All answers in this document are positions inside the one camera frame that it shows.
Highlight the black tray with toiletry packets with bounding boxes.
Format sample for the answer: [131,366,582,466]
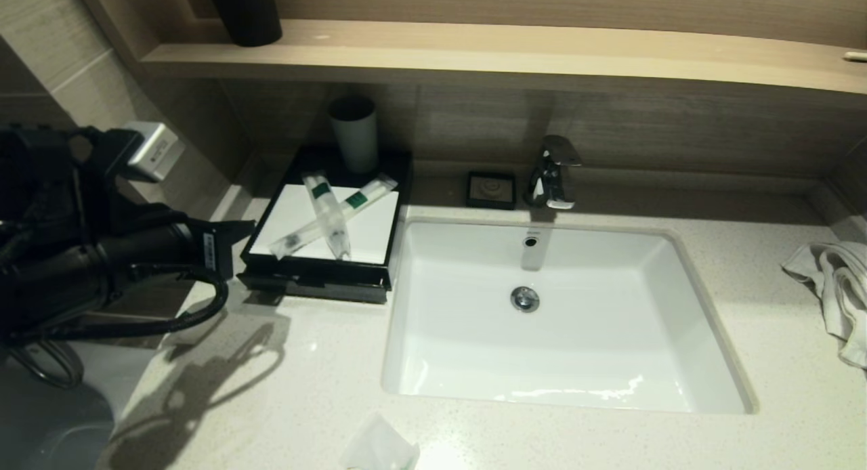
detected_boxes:
[238,272,389,304]

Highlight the black amenity drawer box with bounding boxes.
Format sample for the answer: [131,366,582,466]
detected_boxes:
[238,145,414,304]

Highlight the clear toothbrush packet green label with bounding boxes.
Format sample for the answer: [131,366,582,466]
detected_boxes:
[301,172,353,261]
[270,174,399,259]

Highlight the grey cup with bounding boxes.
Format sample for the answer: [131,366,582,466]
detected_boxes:
[329,95,379,175]

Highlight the black cylinder container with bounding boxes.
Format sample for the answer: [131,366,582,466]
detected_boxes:
[205,0,284,47]

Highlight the black square soap dish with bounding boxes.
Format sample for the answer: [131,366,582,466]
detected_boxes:
[466,171,517,211]

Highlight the crumpled white plastic wrapper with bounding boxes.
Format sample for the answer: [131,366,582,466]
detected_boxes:
[341,412,421,470]

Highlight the chrome drain stopper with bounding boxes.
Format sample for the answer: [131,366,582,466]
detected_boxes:
[511,286,541,314]

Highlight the chrome faucet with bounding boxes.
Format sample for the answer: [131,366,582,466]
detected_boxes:
[525,135,583,211]

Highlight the light wooden shelf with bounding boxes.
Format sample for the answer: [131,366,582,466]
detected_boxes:
[139,18,867,96]

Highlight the white ceramic sink basin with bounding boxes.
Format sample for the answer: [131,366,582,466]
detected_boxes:
[381,217,759,415]

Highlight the white towel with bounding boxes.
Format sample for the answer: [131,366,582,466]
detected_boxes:
[782,243,867,370]

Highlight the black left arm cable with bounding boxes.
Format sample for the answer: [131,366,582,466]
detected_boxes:
[14,267,230,342]

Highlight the black hose loop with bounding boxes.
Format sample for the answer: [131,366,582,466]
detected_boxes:
[7,338,85,389]

